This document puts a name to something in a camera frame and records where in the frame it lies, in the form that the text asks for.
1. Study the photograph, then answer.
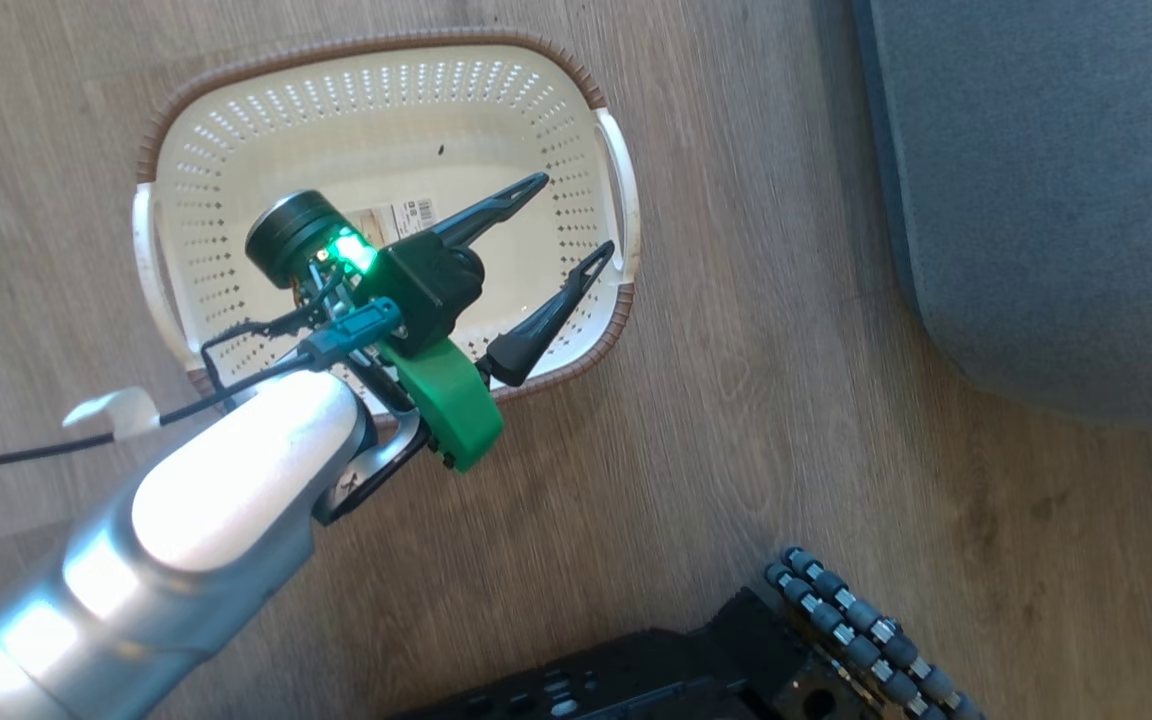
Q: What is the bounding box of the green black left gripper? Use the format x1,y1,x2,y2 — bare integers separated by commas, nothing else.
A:
245,172,617,474

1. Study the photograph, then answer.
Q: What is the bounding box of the teal cable connector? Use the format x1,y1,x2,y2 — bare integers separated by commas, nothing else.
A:
308,297,404,363

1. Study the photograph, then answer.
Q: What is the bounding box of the white tape tab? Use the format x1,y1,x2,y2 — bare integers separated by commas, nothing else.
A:
63,387,163,442

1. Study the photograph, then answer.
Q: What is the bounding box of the cream perforated laundry basket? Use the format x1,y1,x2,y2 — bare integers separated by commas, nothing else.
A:
132,28,642,416

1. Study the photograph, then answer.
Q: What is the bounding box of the grey fabric sofa seat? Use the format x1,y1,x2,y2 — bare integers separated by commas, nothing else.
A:
851,0,1152,431

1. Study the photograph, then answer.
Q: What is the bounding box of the white barcode label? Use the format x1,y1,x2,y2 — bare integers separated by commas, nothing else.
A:
349,198,436,247

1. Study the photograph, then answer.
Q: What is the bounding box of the grey roller omni wheel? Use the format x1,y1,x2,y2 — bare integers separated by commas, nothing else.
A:
764,546,987,720

